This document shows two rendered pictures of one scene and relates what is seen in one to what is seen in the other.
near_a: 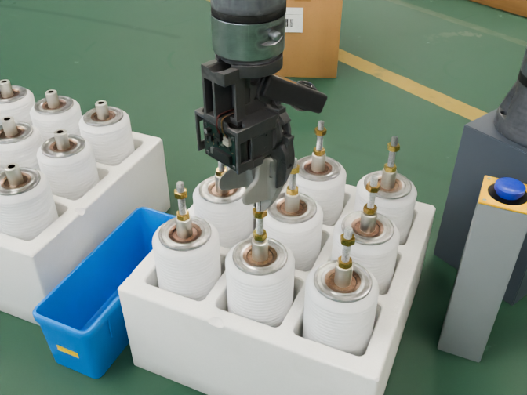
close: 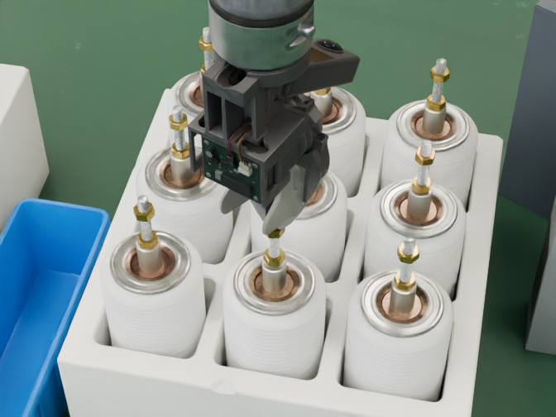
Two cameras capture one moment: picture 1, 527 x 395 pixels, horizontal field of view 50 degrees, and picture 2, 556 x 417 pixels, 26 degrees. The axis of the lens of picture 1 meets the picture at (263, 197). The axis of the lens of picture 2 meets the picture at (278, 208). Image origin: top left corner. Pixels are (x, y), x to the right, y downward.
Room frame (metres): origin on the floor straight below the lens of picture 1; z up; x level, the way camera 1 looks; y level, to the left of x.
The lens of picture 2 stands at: (-0.10, 0.15, 1.12)
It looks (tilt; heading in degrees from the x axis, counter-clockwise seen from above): 48 degrees down; 348
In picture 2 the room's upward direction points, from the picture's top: straight up
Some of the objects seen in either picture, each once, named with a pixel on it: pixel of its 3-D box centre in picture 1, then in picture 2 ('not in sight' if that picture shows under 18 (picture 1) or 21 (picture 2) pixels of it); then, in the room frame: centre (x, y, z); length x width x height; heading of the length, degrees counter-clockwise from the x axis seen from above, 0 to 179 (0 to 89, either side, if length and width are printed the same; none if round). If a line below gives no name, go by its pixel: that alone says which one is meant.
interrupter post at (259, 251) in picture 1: (259, 248); (274, 274); (0.58, 0.00, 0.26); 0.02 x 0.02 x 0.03
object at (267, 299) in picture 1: (259, 302); (274, 341); (0.58, 0.00, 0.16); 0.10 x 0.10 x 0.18
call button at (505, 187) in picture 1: (508, 190); not in sight; (0.64, -0.34, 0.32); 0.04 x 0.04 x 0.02
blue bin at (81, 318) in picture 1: (121, 287); (28, 340); (0.71, 0.25, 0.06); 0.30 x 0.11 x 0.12; 156
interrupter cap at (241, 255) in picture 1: (259, 255); (274, 283); (0.58, 0.00, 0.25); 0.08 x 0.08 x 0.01
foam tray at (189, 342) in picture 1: (288, 283); (297, 292); (0.69, -0.04, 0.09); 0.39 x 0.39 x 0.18; 66
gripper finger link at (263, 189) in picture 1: (259, 190); (280, 208); (0.55, 0.00, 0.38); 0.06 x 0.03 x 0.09; 134
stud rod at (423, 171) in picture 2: (371, 198); (423, 171); (0.64, -0.15, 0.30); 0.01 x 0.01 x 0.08
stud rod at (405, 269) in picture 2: (346, 251); (406, 268); (0.53, -0.10, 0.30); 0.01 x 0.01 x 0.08
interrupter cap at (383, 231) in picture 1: (367, 227); (418, 208); (0.64, -0.15, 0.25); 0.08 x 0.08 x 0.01
